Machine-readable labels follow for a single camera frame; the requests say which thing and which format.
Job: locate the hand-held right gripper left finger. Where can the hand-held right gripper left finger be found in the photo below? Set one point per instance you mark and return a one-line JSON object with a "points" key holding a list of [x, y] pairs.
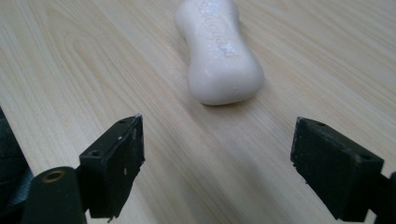
{"points": [[113, 174]]}

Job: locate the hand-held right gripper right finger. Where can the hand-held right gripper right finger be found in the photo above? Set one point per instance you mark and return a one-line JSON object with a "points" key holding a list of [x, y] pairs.
{"points": [[333, 174]]}

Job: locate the white soap bar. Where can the white soap bar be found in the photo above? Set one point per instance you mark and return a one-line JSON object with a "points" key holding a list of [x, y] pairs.
{"points": [[216, 53]]}

